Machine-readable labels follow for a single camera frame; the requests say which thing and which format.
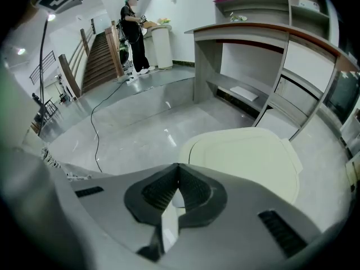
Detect long black power cable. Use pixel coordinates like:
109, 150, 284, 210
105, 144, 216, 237
90, 80, 127, 174

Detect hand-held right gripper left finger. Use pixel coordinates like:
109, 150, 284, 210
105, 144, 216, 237
2, 147, 180, 270

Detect grey wooden desk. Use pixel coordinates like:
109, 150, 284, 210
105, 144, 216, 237
184, 21, 360, 143

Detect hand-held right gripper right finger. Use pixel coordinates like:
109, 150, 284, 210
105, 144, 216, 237
164, 163, 323, 270

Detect white cylindrical pedestal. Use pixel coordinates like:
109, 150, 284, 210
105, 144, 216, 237
151, 24, 174, 69
142, 28, 159, 67

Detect black double door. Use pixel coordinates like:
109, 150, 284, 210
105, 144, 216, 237
323, 70, 360, 125

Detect thin dark cable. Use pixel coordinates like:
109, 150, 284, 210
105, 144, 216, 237
38, 18, 48, 136

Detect white flat tray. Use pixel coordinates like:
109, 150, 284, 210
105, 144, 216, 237
229, 85, 259, 101

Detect brown wooden staircase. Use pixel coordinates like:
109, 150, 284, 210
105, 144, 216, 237
57, 18, 125, 98

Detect black metal railing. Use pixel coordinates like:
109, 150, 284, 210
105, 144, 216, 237
29, 50, 56, 86

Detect cream pedal trash bin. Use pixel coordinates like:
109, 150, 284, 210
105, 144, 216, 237
178, 127, 304, 208

